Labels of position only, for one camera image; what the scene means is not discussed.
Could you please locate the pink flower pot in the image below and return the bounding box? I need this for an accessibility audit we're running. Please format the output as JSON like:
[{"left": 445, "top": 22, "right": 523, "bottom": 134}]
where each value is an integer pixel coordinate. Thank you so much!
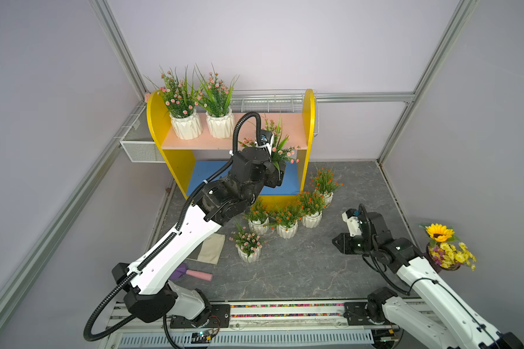
[
  {"left": 146, "top": 67, "right": 203, "bottom": 140},
  {"left": 229, "top": 220, "right": 264, "bottom": 263},
  {"left": 232, "top": 112, "right": 301, "bottom": 164},
  {"left": 195, "top": 65, "right": 239, "bottom": 139}
]

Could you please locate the orange flower pot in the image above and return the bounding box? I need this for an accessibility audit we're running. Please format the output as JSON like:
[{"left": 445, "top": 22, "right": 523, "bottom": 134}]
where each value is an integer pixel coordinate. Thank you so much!
[
  {"left": 311, "top": 167, "right": 342, "bottom": 206},
  {"left": 245, "top": 199, "right": 269, "bottom": 236},
  {"left": 298, "top": 192, "right": 327, "bottom": 228},
  {"left": 270, "top": 204, "right": 301, "bottom": 239}
]

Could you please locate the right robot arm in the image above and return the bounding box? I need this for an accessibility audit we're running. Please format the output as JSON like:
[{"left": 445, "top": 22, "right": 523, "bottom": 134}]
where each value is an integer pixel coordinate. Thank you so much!
[{"left": 333, "top": 205, "right": 524, "bottom": 348}]

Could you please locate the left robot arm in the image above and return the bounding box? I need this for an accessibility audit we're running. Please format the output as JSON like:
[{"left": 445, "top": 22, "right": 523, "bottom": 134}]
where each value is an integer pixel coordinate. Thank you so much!
[{"left": 83, "top": 111, "right": 282, "bottom": 342}]

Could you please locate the yellow rack with shelves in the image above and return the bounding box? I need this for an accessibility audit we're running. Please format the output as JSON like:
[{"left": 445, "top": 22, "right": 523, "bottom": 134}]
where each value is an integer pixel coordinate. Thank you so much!
[{"left": 147, "top": 89, "right": 317, "bottom": 206}]

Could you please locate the sunflower bouquet in basket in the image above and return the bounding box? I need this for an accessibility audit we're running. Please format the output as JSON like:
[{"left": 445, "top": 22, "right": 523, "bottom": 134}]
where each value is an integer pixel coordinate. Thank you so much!
[{"left": 420, "top": 223, "right": 477, "bottom": 271}]

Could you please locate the beige gardening glove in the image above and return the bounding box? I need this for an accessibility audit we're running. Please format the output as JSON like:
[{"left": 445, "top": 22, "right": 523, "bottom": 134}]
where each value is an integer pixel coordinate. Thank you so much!
[{"left": 187, "top": 234, "right": 226, "bottom": 265}]

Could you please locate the white mesh basket left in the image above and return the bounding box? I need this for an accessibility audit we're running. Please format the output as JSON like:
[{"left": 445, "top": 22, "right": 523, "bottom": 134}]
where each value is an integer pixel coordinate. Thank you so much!
[{"left": 114, "top": 103, "right": 164, "bottom": 164}]

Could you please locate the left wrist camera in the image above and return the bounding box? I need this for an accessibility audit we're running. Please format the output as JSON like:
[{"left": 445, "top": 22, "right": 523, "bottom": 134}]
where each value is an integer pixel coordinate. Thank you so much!
[{"left": 256, "top": 129, "right": 275, "bottom": 154}]

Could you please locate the white wire basket rear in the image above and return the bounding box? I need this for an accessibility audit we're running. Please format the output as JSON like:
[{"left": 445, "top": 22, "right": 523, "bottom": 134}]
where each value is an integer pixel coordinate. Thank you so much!
[{"left": 231, "top": 89, "right": 309, "bottom": 140}]

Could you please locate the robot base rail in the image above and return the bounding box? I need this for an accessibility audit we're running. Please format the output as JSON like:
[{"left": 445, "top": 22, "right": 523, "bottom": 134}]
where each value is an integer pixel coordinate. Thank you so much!
[{"left": 98, "top": 298, "right": 423, "bottom": 348}]

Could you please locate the purple trowel pink handle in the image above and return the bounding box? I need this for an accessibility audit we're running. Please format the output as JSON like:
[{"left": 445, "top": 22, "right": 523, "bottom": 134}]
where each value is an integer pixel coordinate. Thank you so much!
[{"left": 169, "top": 263, "right": 213, "bottom": 282}]

